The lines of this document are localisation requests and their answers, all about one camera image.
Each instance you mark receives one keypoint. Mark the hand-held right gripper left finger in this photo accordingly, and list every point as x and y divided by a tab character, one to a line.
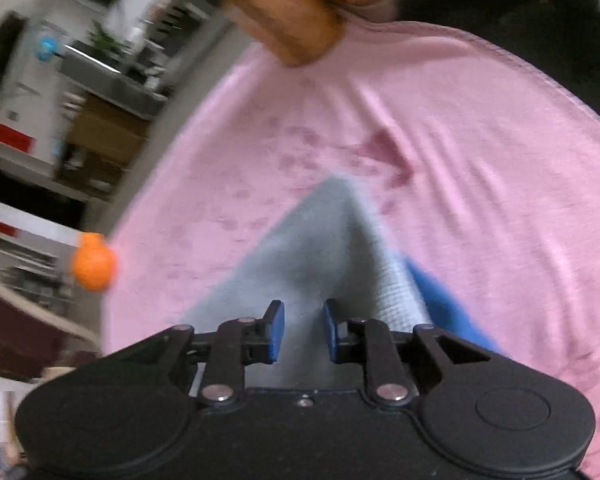
276	332

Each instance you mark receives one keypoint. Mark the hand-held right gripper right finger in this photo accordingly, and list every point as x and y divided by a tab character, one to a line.
331	332

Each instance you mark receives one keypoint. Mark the grey shirt with blue sleeves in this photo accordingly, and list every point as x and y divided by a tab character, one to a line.
325	250

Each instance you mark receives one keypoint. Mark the orange pumpkin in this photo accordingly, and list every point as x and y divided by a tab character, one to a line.
94	262

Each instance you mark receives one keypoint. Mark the pink blanket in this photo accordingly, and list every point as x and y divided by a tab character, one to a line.
480	160

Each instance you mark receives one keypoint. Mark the dark red cushioned chair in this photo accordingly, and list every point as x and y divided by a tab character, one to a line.
15	330

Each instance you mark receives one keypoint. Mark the brown wooden cabinet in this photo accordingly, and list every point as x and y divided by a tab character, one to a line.
105	135

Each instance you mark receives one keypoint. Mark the green potted plant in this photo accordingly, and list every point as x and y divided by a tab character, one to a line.
107	40

